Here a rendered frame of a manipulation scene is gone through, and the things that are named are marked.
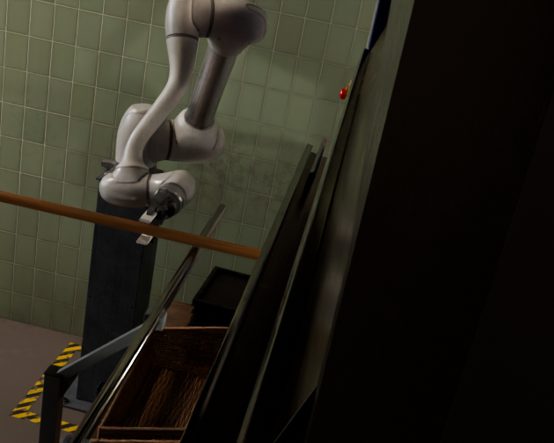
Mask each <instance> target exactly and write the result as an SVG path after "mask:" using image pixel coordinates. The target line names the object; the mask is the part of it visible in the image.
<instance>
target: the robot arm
mask: <svg viewBox="0 0 554 443"><path fill-rule="evenodd" d="M165 32H166V44H167V49H168V55H169V62H170V76H169V80H168V83H167V85H166V86H165V88H164V90H163V91H162V93H161V94H160V95H159V97H158V98H157V100H156V101H155V103H154V104H153V105H150V104H134V105H131V106H130V107H129V108H128V109H127V110H126V111H125V113H124V115H123V117H122V119H121V121H120V125H119V129H118V134H117V140H116V156H115V160H102V162H101V166H102V167H104V168H107V169H108V170H109V171H107V172H105V173H104V177H103V178H102V179H101V181H100V183H99V191H100V195H101V197H102V198H103V200H105V201H106V202H108V203H110V204H113V205H115V206H119V207H132V208H139V207H145V209H148V210H147V211H146V212H145V213H144V214H143V215H142V217H141V218H140V219H139V221H140V222H146V223H150V224H151V225H155V226H158V227H160V226H161V225H162V224H163V222H164V220H166V219H169V218H171V217H173V216H174V215H175V214H177V213H178V212H179V211H180V210H181V209H182V208H183V207H185V206H186V205H187V204H188V203H189V202H190V201H191V200H192V198H193V196H194V194H195V191H196V185H195V177H194V176H193V174H192V173H191V172H189V171H184V170H177V171H168V172H165V173H164V171H162V170H159V169H157V162H160V161H163V160H168V161H173V162H180V163H206V162H210V161H213V160H215V159H217V158H218V157H219V156H220V155H221V154H222V153H223V151H224V148H225V135H224V132H223V130H222V129H221V128H220V126H218V125H217V121H216V119H215V113H216V110H217V107H218V106H219V103H220V100H221V97H222V94H223V91H224V89H225V86H226V83H227V81H228V80H229V77H230V73H231V71H232V68H233V66H234V63H235V60H236V58H237V56H238V55H239V54H241V53H242V52H243V51H244V50H245V49H246V48H247V47H249V46H250V44H252V45H253V44H256V43H259V42H260V41H262V40H263V39H264V38H265V36H266V32H267V15H266V12H265V11H263V9H262V8H261V7H259V6H258V5H256V4H254V3H252V2H249V1H246V0H169V1H168V4H167V8H166V15H165ZM199 38H208V49H207V52H206V54H205V57H204V60H203V63H202V65H201V68H200V73H199V75H198V78H197V82H196V85H195V87H194V90H193V95H192V97H191V100H190V103H189V106H188V108H186V109H185V110H183V111H182V112H181V113H180V114H179V115H178V116H177V117H176V118H175V120H168V119H166V118H167V117H168V115H169V114H170V113H171V112H172V110H173V109H174V108H175V107H176V105H177V104H178V103H179V101H180V100H181V99H182V98H183V96H184V94H185V92H186V89H187V87H188V84H189V82H190V79H191V75H192V71H193V63H194V58H195V54H196V50H197V47H198V41H199Z"/></svg>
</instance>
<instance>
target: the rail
mask: <svg viewBox="0 0 554 443"><path fill-rule="evenodd" d="M312 148H313V146H312V145H310V144H307V145H306V147H305V149H304V151H303V154H302V157H301V159H300V161H299V164H298V165H297V167H296V170H295V173H294V176H293V177H292V179H291V182H290V184H289V186H288V189H287V192H286V194H285V196H284V199H283V201H282V202H281V206H280V208H279V211H278V213H277V215H276V217H275V219H274V221H273V225H272V227H271V229H270V231H269V233H268V236H267V238H266V241H265V243H264V246H263V248H262V250H261V252H260V254H259V258H258V260H257V262H256V265H255V266H254V268H253V271H252V273H251V277H250V278H249V280H248V283H247V285H246V287H245V290H244V292H243V295H242V297H241V300H240V302H239V303H238V306H237V309H236V312H235V314H234V316H233V318H232V320H231V322H230V326H229V328H228V330H227V332H226V334H225V337H224V339H223V341H222V344H221V346H220V349H219V351H218V353H217V355H216V357H215V361H214V363H213V366H212V367H211V369H210V372H209V374H208V378H207V379H206V381H205V384H204V386H203V388H202V391H201V393H200V396H199V398H198V400H197V403H196V404H195V407H194V409H193V413H192V415H191V417H190V419H189V421H188V423H187V426H186V429H185V431H184V433H183V435H182V438H181V440H180V442H179V443H196V442H197V439H198V438H199V435H200V431H201V429H202V426H203V425H204V422H205V420H206V417H207V414H208V411H209V409H210V406H211V404H212V402H213V400H214V397H215V393H216V391H217V389H218V386H219V384H220V381H221V379H222V376H223V373H224V371H225V368H226V366H227V364H228V362H229V359H230V355H231V353H232V351H233V348H234V346H235V343H236V342H237V338H238V335H239V333H240V330H241V329H242V326H243V324H244V319H245V318H246V315H247V313H248V310H249V308H250V306H251V302H252V300H253V297H254V295H255V293H256V290H257V288H258V285H259V282H260V280H261V277H262V275H263V272H264V270H265V268H266V264H267V262H268V259H269V257H270V255H271V252H272V250H273V247H274V244H275V242H276V239H277V237H278V235H279V233H280V230H281V226H282V223H283V222H284V219H285V217H286V214H287V212H288V209H289V206H290V204H291V201H292V199H293V197H294V195H295V190H296V188H297V186H298V184H299V181H300V179H301V176H302V174H303V171H304V168H305V166H306V163H307V161H308V159H309V156H310V152H311V151H312Z"/></svg>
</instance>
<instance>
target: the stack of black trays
mask: <svg viewBox="0 0 554 443"><path fill-rule="evenodd" d="M250 277H251V275H249V274H245V273H241V272H236V271H232V270H229V269H225V268H221V267H219V266H215V267H214V269H213V270H212V272H211V273H210V274H209V275H208V277H207V279H206V280H205V282H204V283H203V285H202V286H201V288H200V290H199V291H198V293H197V294H196V295H195V296H194V298H193V300H192V304H191V306H194V308H193V310H192V311H191V313H192V314H193V315H192V316H191V318H190V319H191V321H190V322H189V324H188V326H190V327H191V326H192V327H196V326H198V327H205V326H207V327H208V326H209V327H214V326H215V327H217V326H218V327H223V326H224V327H229V326H230V322H231V320H232V318H233V316H234V314H235V312H236V309H237V306H238V303H239V302H240V300H241V297H242V295H243V292H244V290H245V287H246V285H247V283H248V280H249V278H250Z"/></svg>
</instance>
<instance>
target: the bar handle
mask: <svg viewBox="0 0 554 443"><path fill-rule="evenodd" d="M326 143H327V139H326V138H323V139H322V141H321V143H320V146H319V149H318V152H317V155H316V157H315V160H314V163H313V164H312V168H311V170H310V174H309V176H308V179H307V181H306V184H305V187H304V189H307V190H310V188H311V186H312V183H313V181H314V178H315V176H316V174H317V169H318V166H319V164H320V161H321V158H322V155H323V153H324V149H325V146H326Z"/></svg>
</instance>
